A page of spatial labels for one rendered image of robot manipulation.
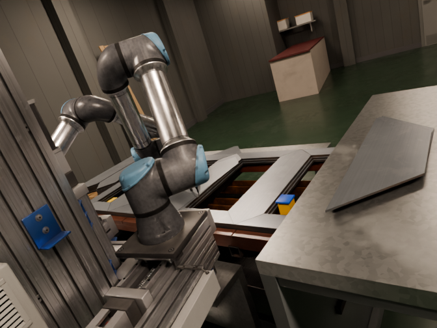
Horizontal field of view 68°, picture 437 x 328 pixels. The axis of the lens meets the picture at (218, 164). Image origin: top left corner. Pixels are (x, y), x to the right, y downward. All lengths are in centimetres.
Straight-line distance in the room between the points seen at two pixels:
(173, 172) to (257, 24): 803
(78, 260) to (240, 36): 833
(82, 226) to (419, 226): 84
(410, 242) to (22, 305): 82
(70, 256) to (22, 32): 444
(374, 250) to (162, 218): 57
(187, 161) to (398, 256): 56
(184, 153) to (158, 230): 24
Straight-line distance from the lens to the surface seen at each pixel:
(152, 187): 94
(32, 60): 514
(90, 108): 147
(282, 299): 82
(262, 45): 885
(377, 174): 97
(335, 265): 71
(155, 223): 98
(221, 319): 168
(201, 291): 91
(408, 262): 71
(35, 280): 94
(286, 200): 130
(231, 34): 907
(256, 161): 193
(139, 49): 111
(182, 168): 93
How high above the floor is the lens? 151
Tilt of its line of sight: 19 degrees down
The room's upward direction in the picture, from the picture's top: 18 degrees counter-clockwise
